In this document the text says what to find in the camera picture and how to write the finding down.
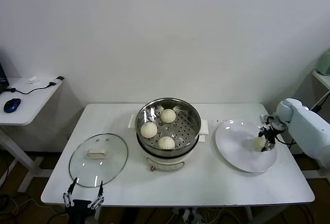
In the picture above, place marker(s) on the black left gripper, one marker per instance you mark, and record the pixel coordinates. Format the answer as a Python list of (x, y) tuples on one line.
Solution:
[(78, 208)]

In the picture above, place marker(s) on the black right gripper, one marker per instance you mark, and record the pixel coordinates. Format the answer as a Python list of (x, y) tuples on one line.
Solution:
[(270, 134)]

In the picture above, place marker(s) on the white steamed baozi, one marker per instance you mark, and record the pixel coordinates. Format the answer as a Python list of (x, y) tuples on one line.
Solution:
[(148, 130), (168, 116), (166, 142), (257, 144)]

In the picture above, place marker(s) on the glass pot lid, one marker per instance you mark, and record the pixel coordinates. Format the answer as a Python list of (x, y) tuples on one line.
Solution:
[(108, 162)]

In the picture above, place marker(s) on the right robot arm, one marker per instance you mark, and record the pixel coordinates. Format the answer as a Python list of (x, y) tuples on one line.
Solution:
[(309, 131)]

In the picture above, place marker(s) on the stainless steel steamer basket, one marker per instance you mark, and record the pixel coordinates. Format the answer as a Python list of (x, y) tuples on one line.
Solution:
[(185, 128)]

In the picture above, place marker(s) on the white round plate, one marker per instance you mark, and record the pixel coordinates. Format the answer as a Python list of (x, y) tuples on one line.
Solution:
[(232, 146)]

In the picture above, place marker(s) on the cream electric cooker base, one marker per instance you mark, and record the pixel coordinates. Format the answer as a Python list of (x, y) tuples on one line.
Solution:
[(165, 163)]

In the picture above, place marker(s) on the pale green appliance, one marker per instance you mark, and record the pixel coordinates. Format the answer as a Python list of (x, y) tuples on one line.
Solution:
[(324, 63)]

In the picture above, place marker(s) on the white side table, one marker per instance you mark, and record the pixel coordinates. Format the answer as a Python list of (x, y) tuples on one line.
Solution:
[(31, 105)]

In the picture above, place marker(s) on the white power strip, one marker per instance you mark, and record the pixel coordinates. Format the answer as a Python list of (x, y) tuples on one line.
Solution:
[(189, 215)]

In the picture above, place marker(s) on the blue computer mouse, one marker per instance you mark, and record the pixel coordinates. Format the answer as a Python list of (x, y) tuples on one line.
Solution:
[(12, 104)]

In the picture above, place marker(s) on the small white plastic object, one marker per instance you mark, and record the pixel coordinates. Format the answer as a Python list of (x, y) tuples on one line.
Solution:
[(33, 79)]

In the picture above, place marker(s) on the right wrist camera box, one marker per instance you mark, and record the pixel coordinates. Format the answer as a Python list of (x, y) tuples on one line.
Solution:
[(265, 118)]

